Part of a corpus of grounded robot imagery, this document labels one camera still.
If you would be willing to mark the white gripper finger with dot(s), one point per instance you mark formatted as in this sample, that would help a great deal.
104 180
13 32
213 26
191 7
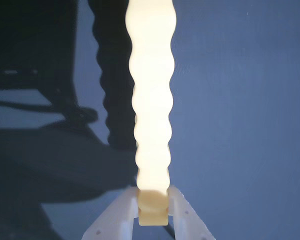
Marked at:
115 217
185 215

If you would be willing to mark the yellow crinkle fry clip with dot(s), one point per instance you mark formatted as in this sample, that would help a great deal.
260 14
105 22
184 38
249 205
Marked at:
152 100

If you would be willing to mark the grey mat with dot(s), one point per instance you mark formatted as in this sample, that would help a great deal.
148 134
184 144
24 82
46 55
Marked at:
240 100

